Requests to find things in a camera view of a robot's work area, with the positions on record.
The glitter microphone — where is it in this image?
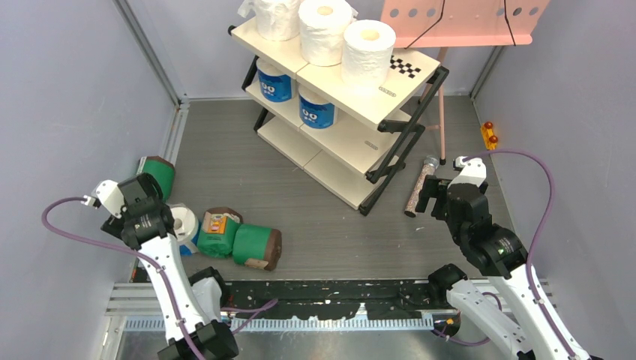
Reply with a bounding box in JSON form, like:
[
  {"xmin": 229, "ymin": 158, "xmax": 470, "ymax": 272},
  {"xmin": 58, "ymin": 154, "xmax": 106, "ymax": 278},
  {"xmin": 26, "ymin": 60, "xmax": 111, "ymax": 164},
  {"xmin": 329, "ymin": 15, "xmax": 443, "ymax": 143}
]
[{"xmin": 404, "ymin": 155, "xmax": 440, "ymax": 218}]

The blue paper towel roll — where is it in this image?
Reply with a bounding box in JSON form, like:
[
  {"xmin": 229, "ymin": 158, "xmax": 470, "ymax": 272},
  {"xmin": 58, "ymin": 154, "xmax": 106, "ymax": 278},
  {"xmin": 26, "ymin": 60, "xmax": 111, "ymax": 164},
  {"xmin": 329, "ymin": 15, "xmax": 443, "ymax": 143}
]
[
  {"xmin": 170, "ymin": 204, "xmax": 200, "ymax": 256},
  {"xmin": 256, "ymin": 58, "xmax": 297, "ymax": 103},
  {"xmin": 298, "ymin": 85, "xmax": 338, "ymax": 130}
]

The white paper towel roll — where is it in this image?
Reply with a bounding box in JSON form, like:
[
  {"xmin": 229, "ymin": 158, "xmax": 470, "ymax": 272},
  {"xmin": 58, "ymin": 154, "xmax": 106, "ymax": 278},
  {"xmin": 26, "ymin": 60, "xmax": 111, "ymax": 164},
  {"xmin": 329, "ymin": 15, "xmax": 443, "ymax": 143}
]
[
  {"xmin": 298, "ymin": 0, "xmax": 358, "ymax": 67},
  {"xmin": 340, "ymin": 19, "xmax": 397, "ymax": 89},
  {"xmin": 237, "ymin": 0, "xmax": 302, "ymax": 41}
]

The green package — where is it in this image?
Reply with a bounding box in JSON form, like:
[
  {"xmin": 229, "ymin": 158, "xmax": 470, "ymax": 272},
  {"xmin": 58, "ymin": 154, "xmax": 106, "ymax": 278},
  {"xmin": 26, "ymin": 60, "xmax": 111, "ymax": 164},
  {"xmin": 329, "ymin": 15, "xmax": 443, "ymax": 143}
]
[
  {"xmin": 232, "ymin": 224, "xmax": 282, "ymax": 272},
  {"xmin": 136, "ymin": 156, "xmax": 176, "ymax": 202},
  {"xmin": 197, "ymin": 207, "xmax": 243, "ymax": 258}
]

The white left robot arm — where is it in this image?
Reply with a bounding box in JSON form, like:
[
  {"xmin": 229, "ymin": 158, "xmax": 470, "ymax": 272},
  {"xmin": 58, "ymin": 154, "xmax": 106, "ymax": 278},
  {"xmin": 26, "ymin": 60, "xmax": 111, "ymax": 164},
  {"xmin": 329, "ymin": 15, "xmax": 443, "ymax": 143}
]
[{"xmin": 94, "ymin": 172, "xmax": 239, "ymax": 359}]

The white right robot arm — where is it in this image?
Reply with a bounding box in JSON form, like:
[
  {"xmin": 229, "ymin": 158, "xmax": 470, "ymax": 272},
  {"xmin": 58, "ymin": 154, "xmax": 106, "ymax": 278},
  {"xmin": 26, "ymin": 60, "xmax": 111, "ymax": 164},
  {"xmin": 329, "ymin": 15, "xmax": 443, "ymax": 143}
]
[{"xmin": 415, "ymin": 175, "xmax": 593, "ymax": 359}]

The cream three-tier shelf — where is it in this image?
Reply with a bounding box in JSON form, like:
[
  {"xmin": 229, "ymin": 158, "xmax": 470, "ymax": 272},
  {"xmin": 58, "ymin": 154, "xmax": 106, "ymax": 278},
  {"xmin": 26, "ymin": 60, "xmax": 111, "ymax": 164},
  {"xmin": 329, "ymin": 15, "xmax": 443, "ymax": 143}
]
[{"xmin": 228, "ymin": 19, "xmax": 449, "ymax": 215}]

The yellow toy with orange balls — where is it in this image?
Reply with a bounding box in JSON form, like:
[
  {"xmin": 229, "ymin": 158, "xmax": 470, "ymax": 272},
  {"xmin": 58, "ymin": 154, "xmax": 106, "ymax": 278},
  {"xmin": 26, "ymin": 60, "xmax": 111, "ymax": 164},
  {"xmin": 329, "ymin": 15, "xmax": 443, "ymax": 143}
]
[{"xmin": 480, "ymin": 121, "xmax": 499, "ymax": 150}]

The pink music stand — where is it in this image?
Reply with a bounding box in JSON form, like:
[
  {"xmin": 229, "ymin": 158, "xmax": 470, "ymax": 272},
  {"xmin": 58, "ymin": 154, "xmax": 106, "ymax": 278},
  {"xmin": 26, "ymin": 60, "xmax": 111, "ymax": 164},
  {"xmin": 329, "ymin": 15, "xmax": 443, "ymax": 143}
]
[{"xmin": 380, "ymin": 0, "xmax": 551, "ymax": 166}]

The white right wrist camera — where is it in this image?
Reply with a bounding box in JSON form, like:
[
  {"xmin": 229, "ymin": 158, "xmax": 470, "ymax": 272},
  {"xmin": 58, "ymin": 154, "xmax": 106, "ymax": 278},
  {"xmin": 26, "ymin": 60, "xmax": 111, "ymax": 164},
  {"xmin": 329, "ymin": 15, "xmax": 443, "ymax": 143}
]
[{"xmin": 450, "ymin": 156, "xmax": 487, "ymax": 187}]

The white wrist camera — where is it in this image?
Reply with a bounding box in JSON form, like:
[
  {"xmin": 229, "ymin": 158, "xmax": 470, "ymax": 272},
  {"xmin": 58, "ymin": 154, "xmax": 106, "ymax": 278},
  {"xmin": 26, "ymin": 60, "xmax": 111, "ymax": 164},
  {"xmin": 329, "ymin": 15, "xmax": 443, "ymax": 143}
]
[
  {"xmin": 450, "ymin": 156, "xmax": 487, "ymax": 187},
  {"xmin": 80, "ymin": 180, "xmax": 125, "ymax": 219}
]

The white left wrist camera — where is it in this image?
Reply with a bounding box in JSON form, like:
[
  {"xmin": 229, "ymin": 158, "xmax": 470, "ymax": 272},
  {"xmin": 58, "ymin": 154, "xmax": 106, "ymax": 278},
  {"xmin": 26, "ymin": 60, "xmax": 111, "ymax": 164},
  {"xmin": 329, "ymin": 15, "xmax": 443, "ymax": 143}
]
[{"xmin": 80, "ymin": 180, "xmax": 125, "ymax": 219}]

